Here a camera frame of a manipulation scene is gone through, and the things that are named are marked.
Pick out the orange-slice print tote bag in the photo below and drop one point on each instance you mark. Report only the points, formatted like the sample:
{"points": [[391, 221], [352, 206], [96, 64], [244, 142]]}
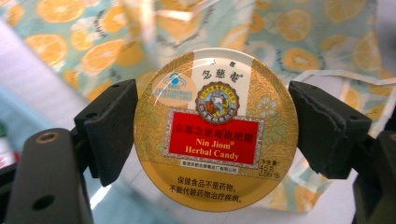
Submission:
{"points": [[295, 25]]}

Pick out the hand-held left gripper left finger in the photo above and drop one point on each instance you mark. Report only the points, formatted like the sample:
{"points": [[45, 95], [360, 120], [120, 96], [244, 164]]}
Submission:
{"points": [[109, 133]]}

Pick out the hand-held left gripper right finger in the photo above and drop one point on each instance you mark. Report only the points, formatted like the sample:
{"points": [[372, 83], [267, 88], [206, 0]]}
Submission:
{"points": [[327, 130]]}

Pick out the round yellow candy tin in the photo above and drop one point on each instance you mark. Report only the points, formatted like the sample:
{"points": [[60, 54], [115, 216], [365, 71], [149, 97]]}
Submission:
{"points": [[214, 140]]}

